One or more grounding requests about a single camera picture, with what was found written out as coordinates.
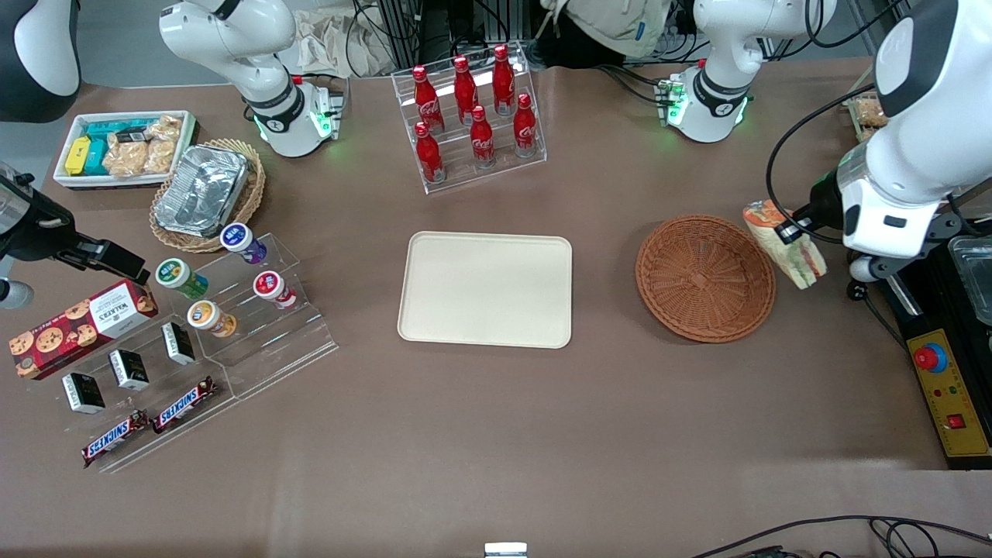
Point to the black yellow control box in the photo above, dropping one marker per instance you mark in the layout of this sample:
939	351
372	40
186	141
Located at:
953	403

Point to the round brown wicker basket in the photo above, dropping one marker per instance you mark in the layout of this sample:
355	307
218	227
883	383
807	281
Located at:
705	279

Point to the orange lid yogurt cup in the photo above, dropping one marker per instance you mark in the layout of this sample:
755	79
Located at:
205	316

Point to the aluminium foil tray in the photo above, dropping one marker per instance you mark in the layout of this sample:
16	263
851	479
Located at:
201	190

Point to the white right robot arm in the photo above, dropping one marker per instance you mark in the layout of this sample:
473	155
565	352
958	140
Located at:
232	46

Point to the red lid yogurt cup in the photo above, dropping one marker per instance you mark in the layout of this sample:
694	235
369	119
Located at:
271	287

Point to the white plastic snack bin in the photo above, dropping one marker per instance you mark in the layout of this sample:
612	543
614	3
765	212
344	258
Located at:
70	178

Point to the clear acrylic snack stand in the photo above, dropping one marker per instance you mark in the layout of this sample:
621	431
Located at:
139	422

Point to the sandwich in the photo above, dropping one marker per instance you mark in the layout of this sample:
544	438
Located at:
790	256

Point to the light wicker basket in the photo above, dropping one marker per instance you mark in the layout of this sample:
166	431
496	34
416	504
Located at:
252	194

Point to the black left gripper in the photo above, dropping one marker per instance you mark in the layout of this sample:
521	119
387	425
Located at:
824	201

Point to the person's torso beige jacket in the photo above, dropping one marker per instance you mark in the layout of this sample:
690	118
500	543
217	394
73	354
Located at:
612	23

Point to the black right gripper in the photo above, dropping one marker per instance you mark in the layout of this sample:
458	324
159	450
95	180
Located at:
35	231

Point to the clear acrylic cup stand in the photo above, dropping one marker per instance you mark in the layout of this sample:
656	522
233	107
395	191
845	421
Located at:
287	341

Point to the teal snack box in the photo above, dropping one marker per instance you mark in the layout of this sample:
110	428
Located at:
101	147

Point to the bagged pastry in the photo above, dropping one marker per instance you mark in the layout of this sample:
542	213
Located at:
872	115

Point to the green lid yogurt cup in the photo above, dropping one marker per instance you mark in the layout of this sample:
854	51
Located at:
177	275

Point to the small black white box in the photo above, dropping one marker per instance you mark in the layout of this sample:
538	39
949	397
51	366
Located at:
128	370
178	343
83	393

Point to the clear acrylic bottle rack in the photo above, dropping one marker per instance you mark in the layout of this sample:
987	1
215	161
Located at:
457	174

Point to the red Walkers cookie box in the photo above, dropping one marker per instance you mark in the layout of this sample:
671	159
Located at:
77	329

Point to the Snickers chocolate bar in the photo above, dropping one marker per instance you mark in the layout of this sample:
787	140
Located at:
184	404
115	439

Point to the red cola bottle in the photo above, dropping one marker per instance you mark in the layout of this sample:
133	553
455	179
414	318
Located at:
481	139
503	77
525	128
425	97
465	89
428	155

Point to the purple cup blue lid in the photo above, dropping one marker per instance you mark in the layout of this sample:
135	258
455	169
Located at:
240	239

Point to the clear bag of cookies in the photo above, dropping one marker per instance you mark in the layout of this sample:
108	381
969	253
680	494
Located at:
143	151

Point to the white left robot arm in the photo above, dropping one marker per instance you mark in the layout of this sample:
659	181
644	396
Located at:
907	155

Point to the clear plastic container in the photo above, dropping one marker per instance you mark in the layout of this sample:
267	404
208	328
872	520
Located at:
975	279

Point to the yellow snack box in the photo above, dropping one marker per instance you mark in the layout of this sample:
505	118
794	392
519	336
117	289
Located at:
77	156

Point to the cream plastic tray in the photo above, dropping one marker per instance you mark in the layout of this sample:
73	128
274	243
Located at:
484	291

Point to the crumpled beige paper bag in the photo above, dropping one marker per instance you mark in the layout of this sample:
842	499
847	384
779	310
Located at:
333	43

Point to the red emergency stop button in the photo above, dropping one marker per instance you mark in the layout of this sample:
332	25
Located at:
930	357

